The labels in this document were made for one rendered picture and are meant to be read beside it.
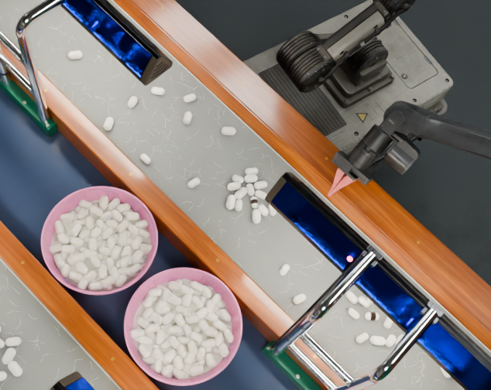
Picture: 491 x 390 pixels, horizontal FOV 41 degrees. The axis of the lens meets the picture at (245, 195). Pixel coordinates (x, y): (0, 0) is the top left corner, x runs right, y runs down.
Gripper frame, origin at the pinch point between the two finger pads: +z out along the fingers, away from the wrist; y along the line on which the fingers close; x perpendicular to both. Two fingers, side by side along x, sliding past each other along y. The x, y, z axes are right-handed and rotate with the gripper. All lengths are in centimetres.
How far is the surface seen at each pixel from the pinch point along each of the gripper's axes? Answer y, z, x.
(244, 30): -84, -5, 108
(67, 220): -41, 42, -25
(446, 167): 16, -14, 119
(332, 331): 22.3, 23.1, -7.5
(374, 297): 22.7, 2.8, -32.3
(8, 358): -25, 64, -45
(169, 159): -36.0, 19.5, -6.5
